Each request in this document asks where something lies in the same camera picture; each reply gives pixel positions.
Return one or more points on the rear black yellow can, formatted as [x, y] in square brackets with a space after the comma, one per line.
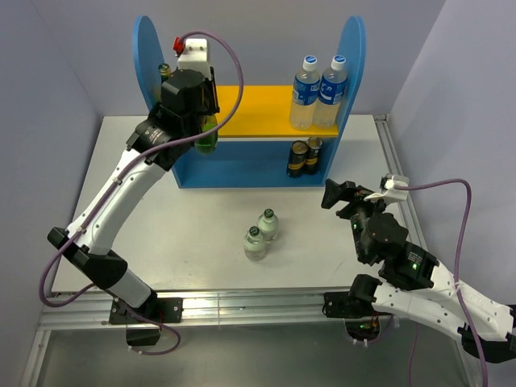
[315, 146]

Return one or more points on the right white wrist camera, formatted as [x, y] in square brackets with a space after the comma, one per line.
[392, 190]

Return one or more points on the black yellow can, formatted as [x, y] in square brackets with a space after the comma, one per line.
[297, 158]
[315, 146]

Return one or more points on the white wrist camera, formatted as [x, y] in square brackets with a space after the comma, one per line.
[392, 190]
[193, 53]

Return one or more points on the aluminium right side rail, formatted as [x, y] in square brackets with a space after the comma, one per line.
[470, 365]

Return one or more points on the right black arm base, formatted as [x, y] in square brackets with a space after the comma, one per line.
[362, 324]

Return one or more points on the front black yellow can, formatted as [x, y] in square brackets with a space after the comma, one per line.
[297, 158]

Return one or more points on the blue and yellow wooden shelf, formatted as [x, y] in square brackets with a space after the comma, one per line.
[253, 148]

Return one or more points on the aluminium front rail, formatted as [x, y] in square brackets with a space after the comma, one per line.
[96, 310]

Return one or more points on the green Perrier bottle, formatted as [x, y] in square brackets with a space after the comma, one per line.
[164, 71]
[207, 145]

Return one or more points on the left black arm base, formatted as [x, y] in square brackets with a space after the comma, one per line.
[160, 310]

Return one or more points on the Pocari Sweat bottle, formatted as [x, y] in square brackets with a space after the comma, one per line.
[330, 94]
[305, 91]

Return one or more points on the clear glass bottle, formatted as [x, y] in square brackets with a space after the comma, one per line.
[268, 223]
[254, 244]

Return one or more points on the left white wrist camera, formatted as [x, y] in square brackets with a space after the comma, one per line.
[193, 53]

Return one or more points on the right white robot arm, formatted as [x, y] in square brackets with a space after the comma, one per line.
[411, 282]

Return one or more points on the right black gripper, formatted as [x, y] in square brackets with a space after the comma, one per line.
[334, 191]

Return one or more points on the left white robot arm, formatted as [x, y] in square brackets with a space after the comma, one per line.
[187, 100]

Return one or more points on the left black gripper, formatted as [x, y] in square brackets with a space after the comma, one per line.
[209, 85]

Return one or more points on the aluminium rail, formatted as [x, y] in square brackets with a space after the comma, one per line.
[96, 310]
[470, 365]

